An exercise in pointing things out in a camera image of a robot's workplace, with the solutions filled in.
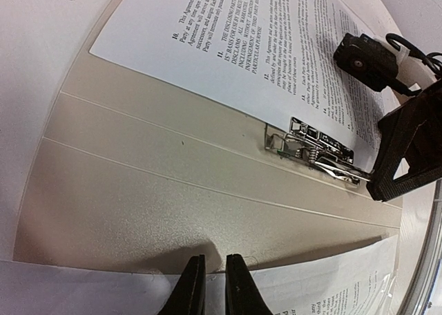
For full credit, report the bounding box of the metal folder clip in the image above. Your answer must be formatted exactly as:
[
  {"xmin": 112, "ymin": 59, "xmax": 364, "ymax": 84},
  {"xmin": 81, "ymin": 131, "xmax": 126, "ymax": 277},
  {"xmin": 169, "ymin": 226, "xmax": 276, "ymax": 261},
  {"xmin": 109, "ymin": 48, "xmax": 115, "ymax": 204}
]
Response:
[{"xmin": 265, "ymin": 117, "xmax": 371, "ymax": 186}]

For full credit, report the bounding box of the beige file folder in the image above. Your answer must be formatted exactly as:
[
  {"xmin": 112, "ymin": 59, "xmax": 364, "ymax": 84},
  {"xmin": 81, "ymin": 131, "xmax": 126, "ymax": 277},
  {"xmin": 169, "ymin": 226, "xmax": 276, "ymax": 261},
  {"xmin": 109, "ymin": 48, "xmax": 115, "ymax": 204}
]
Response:
[{"xmin": 12, "ymin": 0, "xmax": 408, "ymax": 315}]

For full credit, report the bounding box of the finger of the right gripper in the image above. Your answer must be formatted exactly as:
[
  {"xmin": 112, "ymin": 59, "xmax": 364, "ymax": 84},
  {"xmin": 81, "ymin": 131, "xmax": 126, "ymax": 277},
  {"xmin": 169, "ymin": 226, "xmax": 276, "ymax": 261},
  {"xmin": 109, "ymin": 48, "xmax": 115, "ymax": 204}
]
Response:
[{"xmin": 367, "ymin": 86, "xmax": 441, "ymax": 202}]

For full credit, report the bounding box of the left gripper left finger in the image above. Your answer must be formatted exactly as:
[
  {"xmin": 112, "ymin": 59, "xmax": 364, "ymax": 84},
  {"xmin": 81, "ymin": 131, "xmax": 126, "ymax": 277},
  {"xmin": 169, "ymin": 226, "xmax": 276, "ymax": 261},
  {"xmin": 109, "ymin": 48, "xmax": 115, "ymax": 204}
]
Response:
[{"xmin": 164, "ymin": 254, "xmax": 206, "ymax": 315}]

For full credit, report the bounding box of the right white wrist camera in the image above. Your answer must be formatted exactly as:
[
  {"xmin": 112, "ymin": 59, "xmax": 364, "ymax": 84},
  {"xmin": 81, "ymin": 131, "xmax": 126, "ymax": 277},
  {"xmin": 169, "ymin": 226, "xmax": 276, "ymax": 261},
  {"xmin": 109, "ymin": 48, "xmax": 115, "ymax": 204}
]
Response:
[{"xmin": 333, "ymin": 33, "xmax": 421, "ymax": 97}]

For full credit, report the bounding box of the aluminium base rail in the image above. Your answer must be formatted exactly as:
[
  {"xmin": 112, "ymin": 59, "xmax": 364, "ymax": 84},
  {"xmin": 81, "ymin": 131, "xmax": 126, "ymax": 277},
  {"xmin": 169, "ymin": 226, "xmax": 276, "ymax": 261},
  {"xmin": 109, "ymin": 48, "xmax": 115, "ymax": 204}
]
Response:
[{"xmin": 397, "ymin": 180, "xmax": 441, "ymax": 314}]

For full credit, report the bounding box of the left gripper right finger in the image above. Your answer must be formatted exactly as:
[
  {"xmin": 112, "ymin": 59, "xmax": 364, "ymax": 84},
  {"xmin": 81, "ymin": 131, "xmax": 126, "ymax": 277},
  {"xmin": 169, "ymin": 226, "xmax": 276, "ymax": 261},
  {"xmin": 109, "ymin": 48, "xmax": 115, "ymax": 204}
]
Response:
[{"xmin": 225, "ymin": 254, "xmax": 272, "ymax": 315}]

